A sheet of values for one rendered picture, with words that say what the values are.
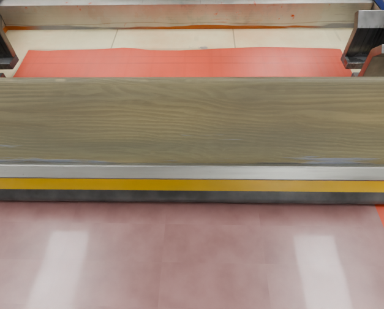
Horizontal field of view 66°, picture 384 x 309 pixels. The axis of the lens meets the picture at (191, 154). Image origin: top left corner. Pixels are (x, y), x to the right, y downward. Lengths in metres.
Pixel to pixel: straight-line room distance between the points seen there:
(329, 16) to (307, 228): 0.32
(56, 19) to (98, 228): 0.33
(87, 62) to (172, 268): 0.28
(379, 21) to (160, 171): 0.27
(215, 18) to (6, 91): 0.29
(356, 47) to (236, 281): 0.27
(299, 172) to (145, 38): 0.30
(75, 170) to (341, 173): 0.19
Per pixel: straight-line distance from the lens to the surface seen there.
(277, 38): 0.45
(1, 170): 0.26
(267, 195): 0.25
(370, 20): 0.37
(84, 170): 0.23
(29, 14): 0.51
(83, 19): 0.48
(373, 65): 0.33
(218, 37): 0.44
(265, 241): 0.24
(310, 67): 0.40
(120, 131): 0.23
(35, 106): 0.26
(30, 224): 0.28
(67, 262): 0.25
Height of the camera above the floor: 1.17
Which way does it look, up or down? 51 degrees down
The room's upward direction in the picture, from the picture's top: 2 degrees counter-clockwise
